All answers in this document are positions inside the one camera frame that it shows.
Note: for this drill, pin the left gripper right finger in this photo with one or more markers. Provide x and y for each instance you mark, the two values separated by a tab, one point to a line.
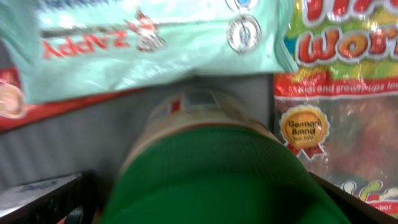
357	211

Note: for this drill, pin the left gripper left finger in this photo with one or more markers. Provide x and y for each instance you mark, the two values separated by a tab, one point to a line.
72	198

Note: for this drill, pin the Haribo gummy worms bag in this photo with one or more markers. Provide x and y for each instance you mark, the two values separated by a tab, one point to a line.
338	112

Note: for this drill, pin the red Nescafe stick packet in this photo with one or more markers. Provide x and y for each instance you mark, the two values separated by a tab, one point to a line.
15	112

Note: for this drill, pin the green lid jar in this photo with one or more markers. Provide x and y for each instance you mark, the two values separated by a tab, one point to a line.
202	158

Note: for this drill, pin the mint green snack packet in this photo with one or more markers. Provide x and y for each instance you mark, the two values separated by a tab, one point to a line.
66	49

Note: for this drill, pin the grey plastic shopping basket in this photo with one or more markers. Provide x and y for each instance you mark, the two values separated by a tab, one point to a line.
98	137

